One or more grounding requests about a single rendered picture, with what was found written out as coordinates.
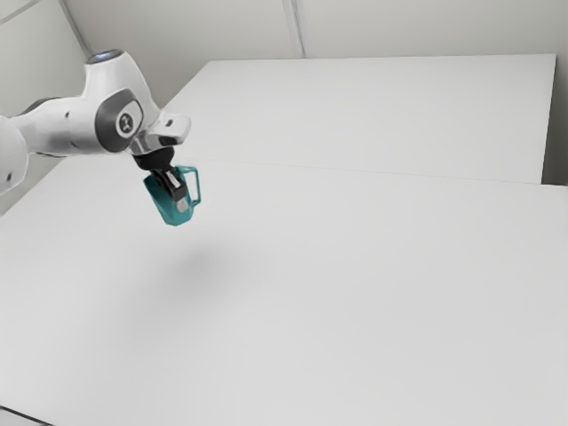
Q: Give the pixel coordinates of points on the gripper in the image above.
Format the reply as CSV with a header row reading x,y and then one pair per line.
x,y
153,159

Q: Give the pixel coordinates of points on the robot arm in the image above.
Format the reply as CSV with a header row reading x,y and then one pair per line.
x,y
66,124

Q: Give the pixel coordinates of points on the teal faceted mug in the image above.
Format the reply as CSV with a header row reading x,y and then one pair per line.
x,y
166,206

